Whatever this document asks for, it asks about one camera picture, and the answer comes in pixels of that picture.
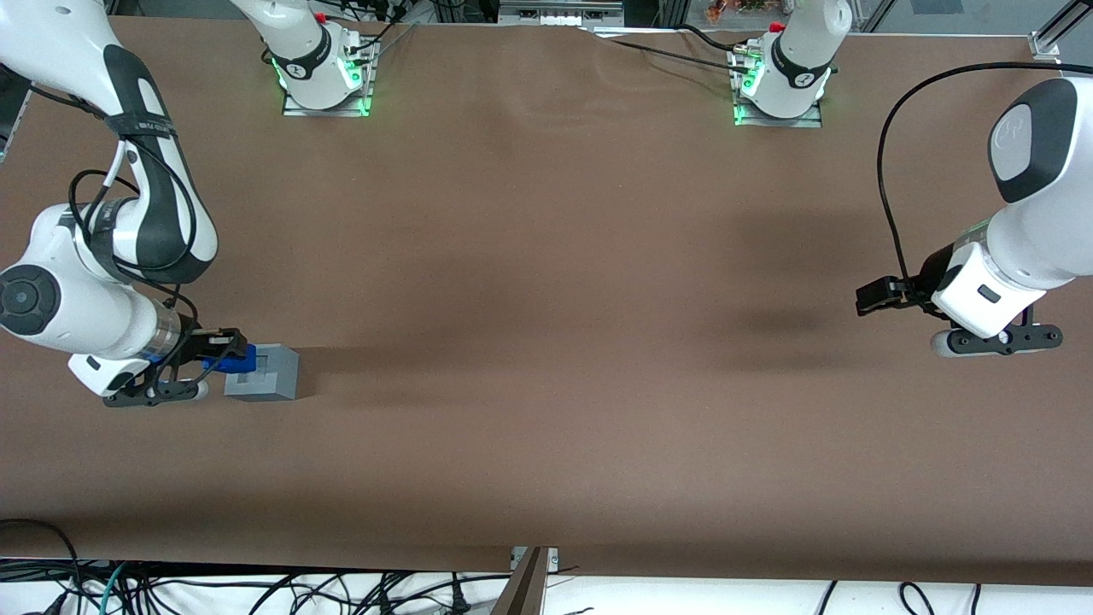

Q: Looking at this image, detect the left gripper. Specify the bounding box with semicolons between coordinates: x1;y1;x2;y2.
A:
856;242;1048;340

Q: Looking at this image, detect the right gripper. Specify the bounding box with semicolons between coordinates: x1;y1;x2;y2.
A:
68;328;250;396

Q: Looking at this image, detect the blue plastic part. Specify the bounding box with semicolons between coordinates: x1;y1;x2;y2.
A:
203;344;258;374

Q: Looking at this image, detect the gray square base block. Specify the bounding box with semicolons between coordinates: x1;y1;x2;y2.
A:
224;343;301;402

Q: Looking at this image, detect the aluminium corner profile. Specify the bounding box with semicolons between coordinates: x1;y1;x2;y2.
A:
1027;0;1093;66

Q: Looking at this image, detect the brown paper table cover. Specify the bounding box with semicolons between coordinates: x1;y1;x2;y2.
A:
0;15;1093;589

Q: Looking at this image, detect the dark support beam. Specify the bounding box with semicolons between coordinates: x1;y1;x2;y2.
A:
488;547;549;615

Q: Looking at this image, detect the white power strip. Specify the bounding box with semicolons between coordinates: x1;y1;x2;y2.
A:
498;0;626;28

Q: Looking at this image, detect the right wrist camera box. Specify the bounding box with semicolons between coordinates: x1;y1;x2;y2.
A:
102;378;211;408

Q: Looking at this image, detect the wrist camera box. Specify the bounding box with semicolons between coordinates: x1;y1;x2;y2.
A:
102;378;211;408
930;323;1065;359

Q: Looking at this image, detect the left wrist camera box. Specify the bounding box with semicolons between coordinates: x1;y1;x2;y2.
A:
930;323;1065;359

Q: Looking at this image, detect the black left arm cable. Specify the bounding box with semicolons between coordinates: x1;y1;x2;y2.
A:
876;61;1093;313

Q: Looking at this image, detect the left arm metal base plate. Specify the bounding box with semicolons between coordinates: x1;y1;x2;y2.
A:
732;47;826;130

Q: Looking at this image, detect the black looped floor cable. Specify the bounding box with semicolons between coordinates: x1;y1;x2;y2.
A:
0;518;85;615

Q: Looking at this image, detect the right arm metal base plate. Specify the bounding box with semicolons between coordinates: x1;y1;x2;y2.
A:
281;38;377;119

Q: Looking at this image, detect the teal cable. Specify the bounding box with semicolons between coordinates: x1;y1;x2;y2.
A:
92;562;131;615

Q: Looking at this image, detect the short black cable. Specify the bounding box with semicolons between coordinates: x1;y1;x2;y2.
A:
679;24;752;57

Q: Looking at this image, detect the long black cable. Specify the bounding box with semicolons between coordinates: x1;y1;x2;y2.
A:
589;34;752;76

